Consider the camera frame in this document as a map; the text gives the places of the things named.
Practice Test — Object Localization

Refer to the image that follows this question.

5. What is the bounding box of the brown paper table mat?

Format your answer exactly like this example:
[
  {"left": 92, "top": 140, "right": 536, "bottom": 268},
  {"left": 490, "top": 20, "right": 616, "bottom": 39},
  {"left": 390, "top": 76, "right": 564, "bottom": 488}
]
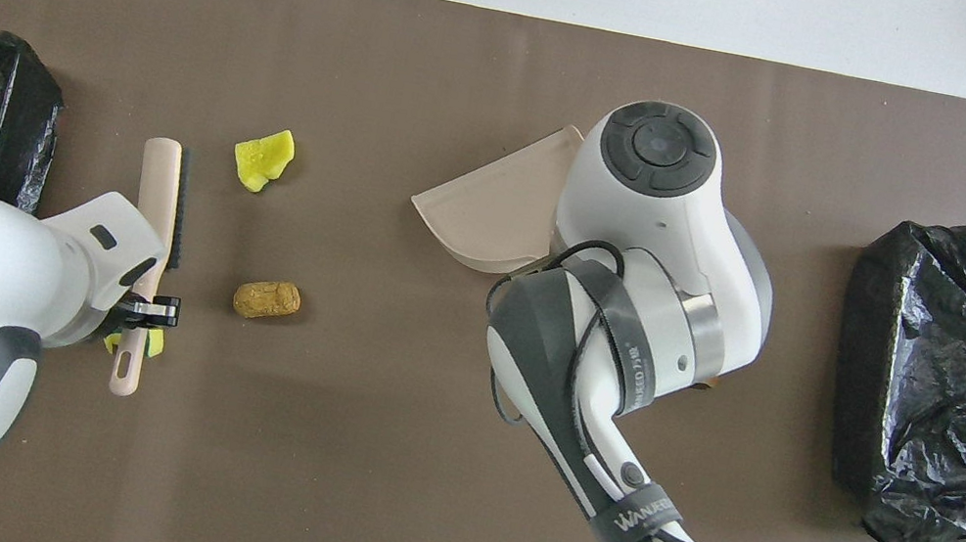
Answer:
[{"left": 0, "top": 0, "right": 966, "bottom": 542}]

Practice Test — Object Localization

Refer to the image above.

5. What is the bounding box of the brown cork-like piece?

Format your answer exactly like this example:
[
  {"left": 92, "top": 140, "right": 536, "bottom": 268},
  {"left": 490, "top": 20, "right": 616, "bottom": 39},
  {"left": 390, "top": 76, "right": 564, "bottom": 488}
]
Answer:
[{"left": 230, "top": 273, "right": 304, "bottom": 328}]

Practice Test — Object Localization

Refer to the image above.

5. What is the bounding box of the yellow and green sponge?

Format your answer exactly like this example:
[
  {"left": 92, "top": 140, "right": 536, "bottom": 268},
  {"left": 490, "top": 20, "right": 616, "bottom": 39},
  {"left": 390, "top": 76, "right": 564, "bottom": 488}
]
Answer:
[{"left": 101, "top": 319, "right": 167, "bottom": 362}]

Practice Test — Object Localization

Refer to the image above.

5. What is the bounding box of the beige hand brush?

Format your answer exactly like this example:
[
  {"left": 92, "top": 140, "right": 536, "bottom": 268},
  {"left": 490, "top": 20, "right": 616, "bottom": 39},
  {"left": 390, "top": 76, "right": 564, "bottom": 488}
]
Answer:
[{"left": 101, "top": 135, "right": 201, "bottom": 403}]

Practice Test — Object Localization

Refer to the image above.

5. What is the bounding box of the pink plastic dustpan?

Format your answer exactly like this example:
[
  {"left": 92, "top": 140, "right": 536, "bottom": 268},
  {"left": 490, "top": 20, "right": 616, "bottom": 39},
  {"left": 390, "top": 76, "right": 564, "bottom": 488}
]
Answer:
[{"left": 400, "top": 100, "right": 588, "bottom": 288}]

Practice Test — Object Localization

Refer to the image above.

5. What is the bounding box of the yellow sponge piece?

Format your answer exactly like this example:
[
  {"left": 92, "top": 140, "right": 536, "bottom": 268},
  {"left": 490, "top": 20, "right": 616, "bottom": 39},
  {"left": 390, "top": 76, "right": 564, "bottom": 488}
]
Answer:
[{"left": 227, "top": 121, "right": 299, "bottom": 200}]

